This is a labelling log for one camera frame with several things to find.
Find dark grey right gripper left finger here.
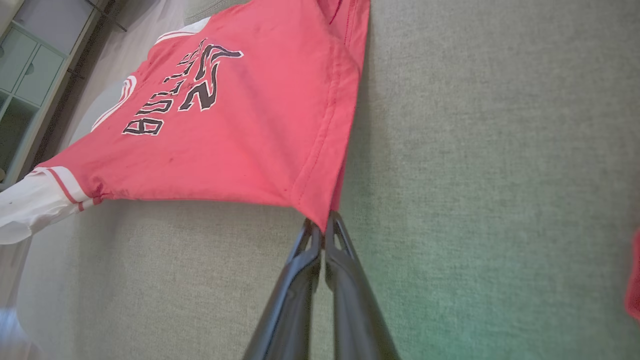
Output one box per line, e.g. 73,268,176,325
242,220,322,360

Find pale green media cabinet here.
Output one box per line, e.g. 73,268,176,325
0,0,101,191

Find red shorts with white stripes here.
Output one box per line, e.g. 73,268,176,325
624,227,640,323

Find red jersey with white sleeves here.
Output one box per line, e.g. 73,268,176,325
0,0,372,246

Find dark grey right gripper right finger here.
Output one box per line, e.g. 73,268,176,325
325,212,401,360

